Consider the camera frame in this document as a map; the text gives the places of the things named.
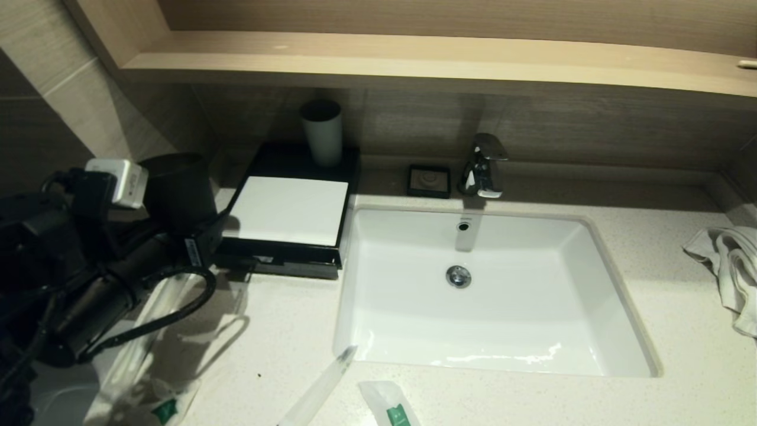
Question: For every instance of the white card sheet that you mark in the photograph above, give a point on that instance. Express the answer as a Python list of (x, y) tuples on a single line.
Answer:
[(290, 210)]

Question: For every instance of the long clear wrapped toothbrush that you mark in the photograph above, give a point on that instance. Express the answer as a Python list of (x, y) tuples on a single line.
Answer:
[(133, 362)]

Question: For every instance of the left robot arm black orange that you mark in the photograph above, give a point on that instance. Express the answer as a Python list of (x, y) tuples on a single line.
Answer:
[(106, 296)]

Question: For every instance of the chrome drain stopper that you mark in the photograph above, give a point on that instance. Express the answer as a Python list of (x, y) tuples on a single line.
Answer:
[(458, 277)]

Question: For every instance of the round grey soap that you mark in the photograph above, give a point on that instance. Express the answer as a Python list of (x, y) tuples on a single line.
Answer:
[(429, 179)]

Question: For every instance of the small white item on shelf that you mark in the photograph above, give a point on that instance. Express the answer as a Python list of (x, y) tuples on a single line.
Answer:
[(746, 64)]

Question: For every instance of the white crumpled towel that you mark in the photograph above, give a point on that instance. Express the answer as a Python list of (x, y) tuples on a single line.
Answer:
[(733, 266)]

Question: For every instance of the white ceramic sink basin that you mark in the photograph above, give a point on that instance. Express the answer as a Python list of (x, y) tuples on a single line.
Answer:
[(502, 319)]

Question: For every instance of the light wooden shelf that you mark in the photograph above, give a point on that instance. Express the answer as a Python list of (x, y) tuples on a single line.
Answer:
[(414, 59)]

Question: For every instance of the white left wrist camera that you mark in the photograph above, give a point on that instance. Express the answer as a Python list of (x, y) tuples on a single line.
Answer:
[(121, 183)]

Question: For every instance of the white packet with green label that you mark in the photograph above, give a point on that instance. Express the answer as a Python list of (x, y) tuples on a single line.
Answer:
[(387, 402)]

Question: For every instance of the chrome faucet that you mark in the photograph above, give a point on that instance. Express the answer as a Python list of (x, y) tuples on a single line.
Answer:
[(482, 160)]

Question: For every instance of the black amenity box with drawer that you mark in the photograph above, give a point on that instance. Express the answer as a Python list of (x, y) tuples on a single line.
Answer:
[(295, 258)]

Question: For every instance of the black tapered cup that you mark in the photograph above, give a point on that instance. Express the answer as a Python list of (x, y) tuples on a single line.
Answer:
[(177, 195)]

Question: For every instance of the grey cup with dark rim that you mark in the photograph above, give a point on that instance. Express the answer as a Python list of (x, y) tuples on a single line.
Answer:
[(324, 142)]

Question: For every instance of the black square soap dish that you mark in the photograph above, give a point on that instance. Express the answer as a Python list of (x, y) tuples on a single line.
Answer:
[(410, 184)]

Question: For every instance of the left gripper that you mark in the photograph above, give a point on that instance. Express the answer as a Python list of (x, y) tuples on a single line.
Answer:
[(202, 249)]

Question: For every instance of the white sachet with green print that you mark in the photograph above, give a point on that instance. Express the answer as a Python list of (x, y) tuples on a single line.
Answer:
[(168, 409)]

